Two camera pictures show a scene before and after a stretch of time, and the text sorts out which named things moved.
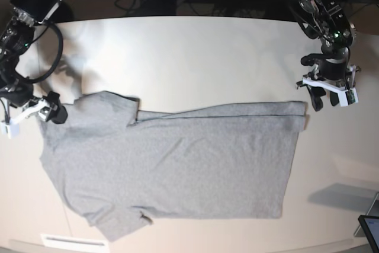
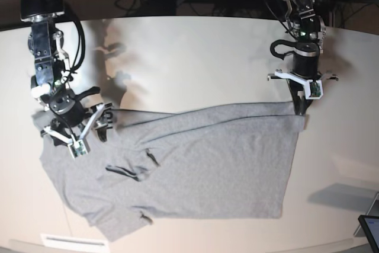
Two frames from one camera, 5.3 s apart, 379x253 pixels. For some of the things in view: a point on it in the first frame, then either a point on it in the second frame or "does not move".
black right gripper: (333, 63) to (305, 64)
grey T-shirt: (117, 166) does not move
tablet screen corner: (370, 224) does not move
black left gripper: (19, 93) to (70, 112)
